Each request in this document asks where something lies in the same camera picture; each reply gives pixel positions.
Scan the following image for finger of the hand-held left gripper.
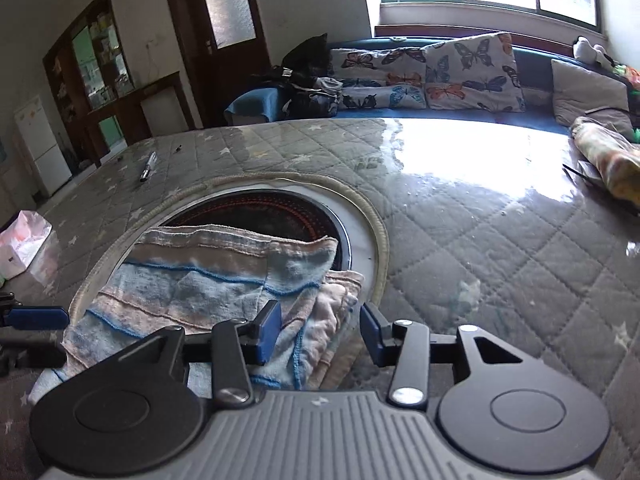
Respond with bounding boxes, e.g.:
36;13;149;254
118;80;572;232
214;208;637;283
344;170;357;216
0;337;69;377
0;291;71;332

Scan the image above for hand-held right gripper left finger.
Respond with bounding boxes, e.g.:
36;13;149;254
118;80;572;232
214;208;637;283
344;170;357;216
112;300;283;407

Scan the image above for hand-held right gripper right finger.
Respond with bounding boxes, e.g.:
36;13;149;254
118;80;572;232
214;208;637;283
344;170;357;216
360;302;539;407

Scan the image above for blue beige striped fleece garment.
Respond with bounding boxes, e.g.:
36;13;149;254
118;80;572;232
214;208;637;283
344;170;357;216
29;224;367;397

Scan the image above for pile of black clothes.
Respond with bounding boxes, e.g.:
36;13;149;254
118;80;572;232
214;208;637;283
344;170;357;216
249;33;345;119

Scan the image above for white plastic bag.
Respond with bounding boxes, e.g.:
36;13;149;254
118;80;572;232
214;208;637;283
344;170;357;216
0;209;54;282

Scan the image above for round electric table heater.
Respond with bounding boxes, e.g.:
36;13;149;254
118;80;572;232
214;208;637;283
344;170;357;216
117;182;377;311

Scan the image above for grey quilted table cover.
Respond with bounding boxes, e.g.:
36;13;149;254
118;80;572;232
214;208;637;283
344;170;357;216
0;117;640;480

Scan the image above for white refrigerator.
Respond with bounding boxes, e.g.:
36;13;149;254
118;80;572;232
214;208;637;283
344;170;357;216
12;94;74;198

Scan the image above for silver pen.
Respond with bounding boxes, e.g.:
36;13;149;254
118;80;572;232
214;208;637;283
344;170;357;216
139;151;159;183

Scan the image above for small butterfly print pillow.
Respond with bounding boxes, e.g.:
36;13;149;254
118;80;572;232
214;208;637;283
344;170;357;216
339;84;429;111
329;46;429;87

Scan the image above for dark wooden glass cabinet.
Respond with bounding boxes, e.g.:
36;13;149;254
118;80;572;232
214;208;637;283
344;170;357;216
42;0;197;168

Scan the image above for large butterfly print pillow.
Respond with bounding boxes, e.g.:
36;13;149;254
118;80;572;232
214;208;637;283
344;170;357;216
424;32;527;113

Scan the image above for yellow patterned blanket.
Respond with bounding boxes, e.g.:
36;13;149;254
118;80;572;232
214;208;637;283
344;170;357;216
569;115;640;217

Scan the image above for dark wooden door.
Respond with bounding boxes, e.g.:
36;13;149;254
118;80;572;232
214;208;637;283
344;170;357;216
159;0;273;128

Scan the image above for blue sofa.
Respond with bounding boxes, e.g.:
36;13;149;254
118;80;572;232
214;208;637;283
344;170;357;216
223;35;640;137

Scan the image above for grey pillow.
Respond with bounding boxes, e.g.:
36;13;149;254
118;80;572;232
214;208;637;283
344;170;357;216
550;58;634;129

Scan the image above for white plush toy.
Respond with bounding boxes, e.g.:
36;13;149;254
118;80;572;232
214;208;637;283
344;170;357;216
572;35;614;69

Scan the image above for green orange toy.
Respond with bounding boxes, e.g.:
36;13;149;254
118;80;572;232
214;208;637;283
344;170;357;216
609;61;640;88

